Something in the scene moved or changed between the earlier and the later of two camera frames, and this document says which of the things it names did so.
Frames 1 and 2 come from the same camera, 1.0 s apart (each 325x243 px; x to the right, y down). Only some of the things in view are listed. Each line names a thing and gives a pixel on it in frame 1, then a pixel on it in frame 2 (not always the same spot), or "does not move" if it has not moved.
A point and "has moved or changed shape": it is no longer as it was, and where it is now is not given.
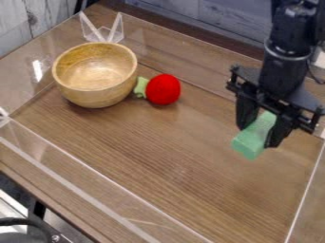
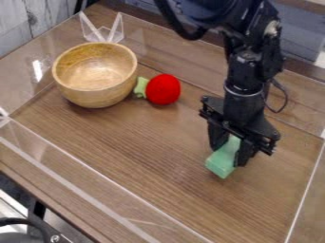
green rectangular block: (251, 140) has moved or changed shape
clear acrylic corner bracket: (105, 34) does not move
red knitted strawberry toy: (161, 88) does not move
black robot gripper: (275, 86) → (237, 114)
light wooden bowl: (95, 73) does not move
